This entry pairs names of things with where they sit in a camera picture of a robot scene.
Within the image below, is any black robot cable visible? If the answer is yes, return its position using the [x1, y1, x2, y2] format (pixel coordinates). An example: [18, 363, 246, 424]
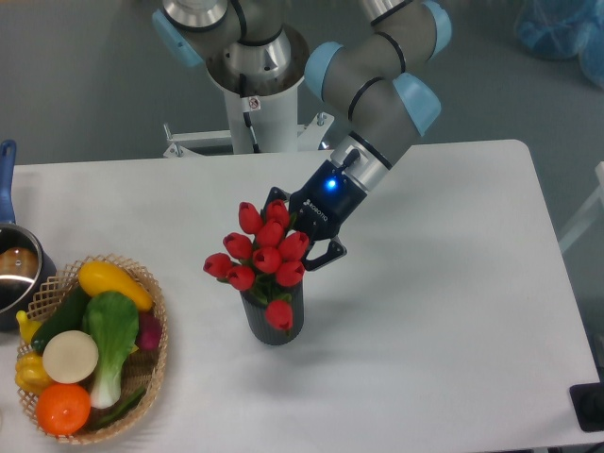
[238, 73, 261, 155]

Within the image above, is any green bok choy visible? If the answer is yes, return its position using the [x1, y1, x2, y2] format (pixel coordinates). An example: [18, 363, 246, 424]
[83, 291, 139, 410]

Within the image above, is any green chili pepper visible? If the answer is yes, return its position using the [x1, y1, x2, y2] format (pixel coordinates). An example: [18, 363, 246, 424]
[88, 387, 146, 430]

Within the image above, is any yellow banana tip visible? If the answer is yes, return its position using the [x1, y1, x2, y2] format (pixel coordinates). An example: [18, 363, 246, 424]
[15, 310, 42, 344]

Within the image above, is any dark green cucumber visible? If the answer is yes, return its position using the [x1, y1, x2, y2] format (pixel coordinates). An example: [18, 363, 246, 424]
[30, 286, 91, 355]

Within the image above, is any black device at edge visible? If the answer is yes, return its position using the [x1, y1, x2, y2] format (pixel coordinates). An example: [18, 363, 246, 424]
[569, 382, 603, 432]

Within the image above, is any purple red radish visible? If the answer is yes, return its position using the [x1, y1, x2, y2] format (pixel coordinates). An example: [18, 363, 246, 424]
[135, 312, 162, 351]

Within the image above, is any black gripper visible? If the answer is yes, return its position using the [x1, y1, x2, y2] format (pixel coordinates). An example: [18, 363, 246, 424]
[262, 160, 367, 272]

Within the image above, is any yellow bell pepper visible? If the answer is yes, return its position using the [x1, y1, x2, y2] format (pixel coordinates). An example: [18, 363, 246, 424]
[15, 352, 55, 395]

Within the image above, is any woven wicker basket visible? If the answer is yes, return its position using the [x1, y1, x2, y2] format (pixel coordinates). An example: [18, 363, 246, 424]
[26, 254, 168, 445]

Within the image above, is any white frame at right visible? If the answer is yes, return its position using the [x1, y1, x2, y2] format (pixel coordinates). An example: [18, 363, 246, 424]
[558, 161, 603, 255]

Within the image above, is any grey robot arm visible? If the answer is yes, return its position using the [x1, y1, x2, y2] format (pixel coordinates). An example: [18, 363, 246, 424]
[152, 1, 452, 271]

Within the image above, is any orange fruit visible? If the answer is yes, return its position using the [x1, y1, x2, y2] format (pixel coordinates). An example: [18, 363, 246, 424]
[35, 383, 92, 436]

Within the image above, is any red tulip bouquet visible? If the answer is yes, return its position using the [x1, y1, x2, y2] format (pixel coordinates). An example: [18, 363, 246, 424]
[202, 199, 311, 337]

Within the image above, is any blue saucepan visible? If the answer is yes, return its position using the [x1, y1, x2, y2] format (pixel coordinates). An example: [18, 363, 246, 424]
[1, 140, 57, 332]

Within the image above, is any dark grey ribbed vase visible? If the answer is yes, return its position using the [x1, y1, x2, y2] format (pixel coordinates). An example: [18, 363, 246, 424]
[241, 283, 305, 345]

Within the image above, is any blue plastic bag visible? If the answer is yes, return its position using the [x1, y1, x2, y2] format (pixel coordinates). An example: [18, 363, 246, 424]
[514, 1, 603, 88]

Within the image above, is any yellow squash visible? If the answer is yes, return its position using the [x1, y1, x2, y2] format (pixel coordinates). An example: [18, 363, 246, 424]
[77, 260, 154, 312]

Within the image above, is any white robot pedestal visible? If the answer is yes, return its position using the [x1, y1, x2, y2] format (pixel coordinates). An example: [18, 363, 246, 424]
[163, 86, 334, 158]

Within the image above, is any cream round onion slice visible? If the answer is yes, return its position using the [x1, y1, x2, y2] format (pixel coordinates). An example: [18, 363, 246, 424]
[42, 330, 98, 384]

